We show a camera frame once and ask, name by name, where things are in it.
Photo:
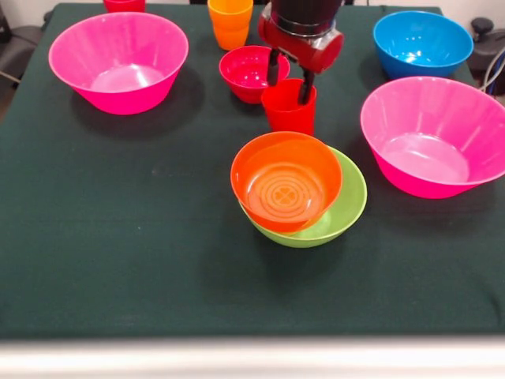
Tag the orange bowl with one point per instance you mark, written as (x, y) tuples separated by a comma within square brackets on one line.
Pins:
[(286, 185)]

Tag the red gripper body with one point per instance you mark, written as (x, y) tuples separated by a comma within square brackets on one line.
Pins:
[(300, 49)]

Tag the large pink bowl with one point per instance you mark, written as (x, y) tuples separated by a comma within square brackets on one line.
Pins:
[(118, 67), (430, 150)]

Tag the blue bowl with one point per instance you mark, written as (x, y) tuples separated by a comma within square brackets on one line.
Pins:
[(422, 47)]

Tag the red cup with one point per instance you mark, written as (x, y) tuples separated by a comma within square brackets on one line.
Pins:
[(290, 116)]

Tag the orange cup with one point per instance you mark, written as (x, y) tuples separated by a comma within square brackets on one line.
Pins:
[(230, 29)]

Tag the black pedestal leg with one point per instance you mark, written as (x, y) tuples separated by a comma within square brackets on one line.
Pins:
[(483, 43)]

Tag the crimson cup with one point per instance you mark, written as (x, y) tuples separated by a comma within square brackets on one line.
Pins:
[(124, 4)]

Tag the green bowl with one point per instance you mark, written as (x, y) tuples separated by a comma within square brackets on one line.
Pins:
[(347, 205)]

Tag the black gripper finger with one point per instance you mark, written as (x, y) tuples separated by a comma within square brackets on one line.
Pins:
[(305, 87), (273, 67)]

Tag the small crimson bowl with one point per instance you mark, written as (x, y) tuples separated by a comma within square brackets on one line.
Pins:
[(244, 75)]

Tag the dark green tablecloth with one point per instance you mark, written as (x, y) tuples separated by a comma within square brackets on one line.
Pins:
[(118, 256)]

